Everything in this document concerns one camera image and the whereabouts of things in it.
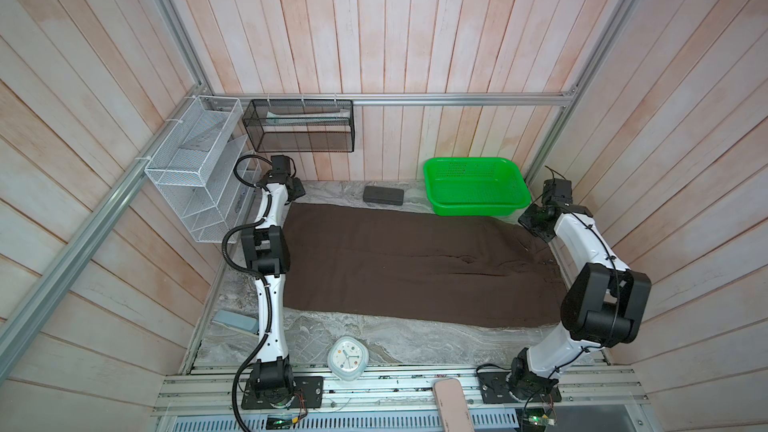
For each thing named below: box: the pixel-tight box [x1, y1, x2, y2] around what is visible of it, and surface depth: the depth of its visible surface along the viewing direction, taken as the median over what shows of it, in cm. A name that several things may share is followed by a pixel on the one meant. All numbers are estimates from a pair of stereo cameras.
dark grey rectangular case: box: [363, 186, 404, 206], surface depth 117 cm
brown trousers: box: [283, 202, 565, 327], surface depth 95 cm
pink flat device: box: [433, 378, 475, 432], surface depth 71 cm
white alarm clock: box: [327, 336, 370, 382], surface depth 78 cm
